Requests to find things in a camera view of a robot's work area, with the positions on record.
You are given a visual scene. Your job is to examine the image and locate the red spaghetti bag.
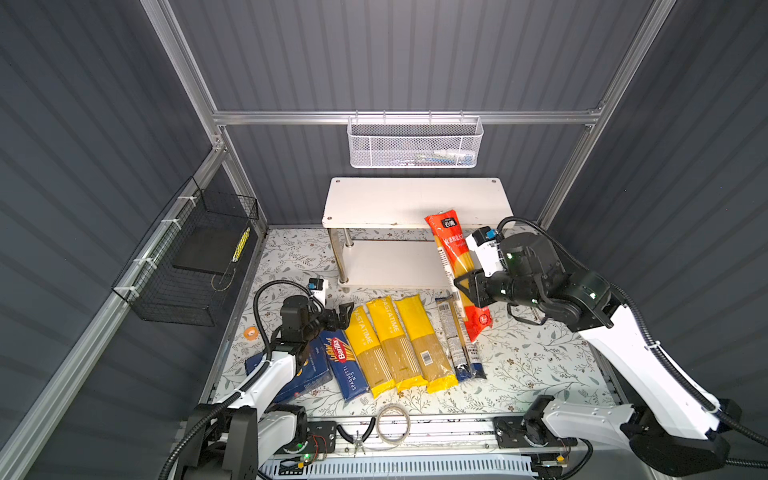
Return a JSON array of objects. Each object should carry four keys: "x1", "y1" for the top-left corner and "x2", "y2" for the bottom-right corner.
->
[{"x1": 425, "y1": 210, "x2": 493, "y2": 343}]

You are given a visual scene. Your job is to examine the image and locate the floral table mat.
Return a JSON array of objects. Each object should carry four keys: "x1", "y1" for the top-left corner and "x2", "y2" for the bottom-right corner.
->
[{"x1": 213, "y1": 228, "x2": 615, "y2": 417}]

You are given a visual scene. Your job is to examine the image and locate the blue Barilla spaghetti box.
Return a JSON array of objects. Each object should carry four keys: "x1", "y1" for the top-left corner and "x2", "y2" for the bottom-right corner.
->
[{"x1": 320, "y1": 330, "x2": 370, "y2": 403}]

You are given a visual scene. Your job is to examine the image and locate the yellow Pastatime bag right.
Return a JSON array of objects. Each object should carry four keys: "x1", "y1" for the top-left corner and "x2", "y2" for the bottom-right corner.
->
[{"x1": 395, "y1": 295, "x2": 458, "y2": 394}]

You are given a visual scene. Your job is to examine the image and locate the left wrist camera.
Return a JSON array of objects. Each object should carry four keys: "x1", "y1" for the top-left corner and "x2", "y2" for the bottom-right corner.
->
[{"x1": 307, "y1": 277, "x2": 327, "y2": 306}]

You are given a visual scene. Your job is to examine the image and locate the black pliers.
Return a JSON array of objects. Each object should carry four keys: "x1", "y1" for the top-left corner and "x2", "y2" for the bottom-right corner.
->
[{"x1": 335, "y1": 416, "x2": 377, "y2": 456}]

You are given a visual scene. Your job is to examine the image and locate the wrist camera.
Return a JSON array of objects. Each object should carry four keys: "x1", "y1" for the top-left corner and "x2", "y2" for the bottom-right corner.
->
[
  {"x1": 307, "y1": 277, "x2": 327, "y2": 306},
  {"x1": 465, "y1": 226, "x2": 503, "y2": 277}
]

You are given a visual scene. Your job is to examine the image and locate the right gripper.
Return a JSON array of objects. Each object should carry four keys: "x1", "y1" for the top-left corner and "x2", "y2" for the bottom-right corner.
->
[{"x1": 449, "y1": 264, "x2": 535, "y2": 310}]

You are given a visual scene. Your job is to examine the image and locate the coiled white cable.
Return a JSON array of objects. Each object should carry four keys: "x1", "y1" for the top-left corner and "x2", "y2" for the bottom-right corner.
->
[{"x1": 375, "y1": 404, "x2": 412, "y2": 446}]

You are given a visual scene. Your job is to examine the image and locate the yellow Pastatime bag left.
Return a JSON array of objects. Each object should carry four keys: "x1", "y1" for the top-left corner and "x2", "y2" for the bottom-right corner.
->
[{"x1": 345, "y1": 306, "x2": 395, "y2": 399}]

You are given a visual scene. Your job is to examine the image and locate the yellow pastatime bag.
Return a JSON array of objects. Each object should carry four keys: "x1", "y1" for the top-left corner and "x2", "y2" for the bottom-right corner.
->
[
  {"x1": 395, "y1": 295, "x2": 458, "y2": 394},
  {"x1": 345, "y1": 306, "x2": 395, "y2": 399},
  {"x1": 366, "y1": 296, "x2": 427, "y2": 392}
]

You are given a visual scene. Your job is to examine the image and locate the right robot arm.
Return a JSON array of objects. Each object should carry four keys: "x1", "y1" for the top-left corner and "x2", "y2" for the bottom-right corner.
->
[{"x1": 453, "y1": 216, "x2": 767, "y2": 477}]

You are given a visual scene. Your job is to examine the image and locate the white two-tier shelf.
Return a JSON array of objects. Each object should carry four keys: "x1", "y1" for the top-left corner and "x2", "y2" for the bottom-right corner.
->
[{"x1": 322, "y1": 177, "x2": 513, "y2": 290}]

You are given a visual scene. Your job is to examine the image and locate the orange tape roll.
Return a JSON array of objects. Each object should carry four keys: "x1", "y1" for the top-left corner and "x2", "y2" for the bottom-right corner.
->
[{"x1": 243, "y1": 327, "x2": 260, "y2": 341}]

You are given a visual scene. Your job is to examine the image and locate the white wire wall basket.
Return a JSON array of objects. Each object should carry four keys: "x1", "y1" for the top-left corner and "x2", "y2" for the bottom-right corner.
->
[{"x1": 346, "y1": 115, "x2": 484, "y2": 169}]

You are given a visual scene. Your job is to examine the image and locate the yellow Pastatime bag middle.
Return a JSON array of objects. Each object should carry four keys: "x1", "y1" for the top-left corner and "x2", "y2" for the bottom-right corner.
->
[{"x1": 366, "y1": 296, "x2": 427, "y2": 392}]

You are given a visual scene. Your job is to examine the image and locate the blue Barilla pasta box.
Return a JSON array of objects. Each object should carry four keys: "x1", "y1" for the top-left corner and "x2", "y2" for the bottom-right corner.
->
[{"x1": 238, "y1": 339, "x2": 332, "y2": 406}]

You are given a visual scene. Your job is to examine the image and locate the clear blue spaghetti bag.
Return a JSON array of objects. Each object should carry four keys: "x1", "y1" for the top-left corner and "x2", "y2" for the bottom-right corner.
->
[{"x1": 435, "y1": 296, "x2": 487, "y2": 382}]

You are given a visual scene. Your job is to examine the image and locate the black wire side basket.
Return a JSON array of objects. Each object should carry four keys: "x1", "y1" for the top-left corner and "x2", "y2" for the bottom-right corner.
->
[{"x1": 113, "y1": 181, "x2": 260, "y2": 327}]

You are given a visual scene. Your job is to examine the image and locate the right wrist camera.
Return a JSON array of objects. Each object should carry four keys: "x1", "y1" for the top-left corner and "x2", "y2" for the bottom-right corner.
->
[{"x1": 465, "y1": 226, "x2": 503, "y2": 277}]

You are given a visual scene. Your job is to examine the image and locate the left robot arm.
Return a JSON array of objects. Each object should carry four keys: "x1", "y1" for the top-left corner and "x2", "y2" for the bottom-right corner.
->
[{"x1": 158, "y1": 278, "x2": 354, "y2": 479}]

